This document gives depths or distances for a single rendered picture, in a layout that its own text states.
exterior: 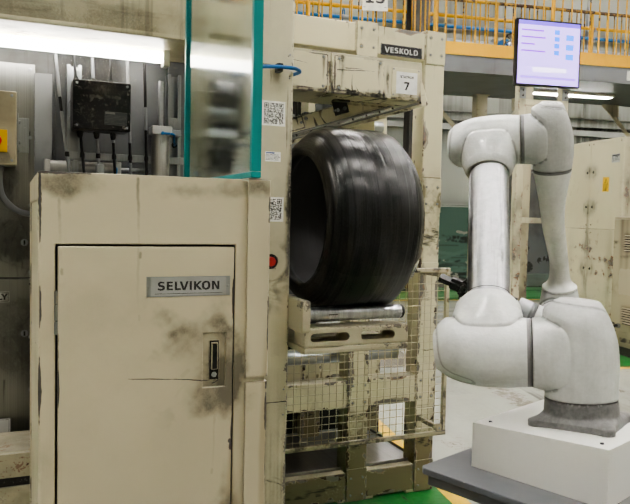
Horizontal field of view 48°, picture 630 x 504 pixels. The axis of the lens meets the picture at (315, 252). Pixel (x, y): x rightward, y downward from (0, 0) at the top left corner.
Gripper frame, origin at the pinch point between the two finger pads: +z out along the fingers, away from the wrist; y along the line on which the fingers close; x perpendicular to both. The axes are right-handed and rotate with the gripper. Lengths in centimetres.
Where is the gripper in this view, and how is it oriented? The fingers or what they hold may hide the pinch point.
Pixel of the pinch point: (450, 281)
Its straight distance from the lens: 218.5
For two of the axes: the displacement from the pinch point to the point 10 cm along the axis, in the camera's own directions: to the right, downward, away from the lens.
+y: -2.2, 8.4, 5.0
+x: 4.4, -3.8, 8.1
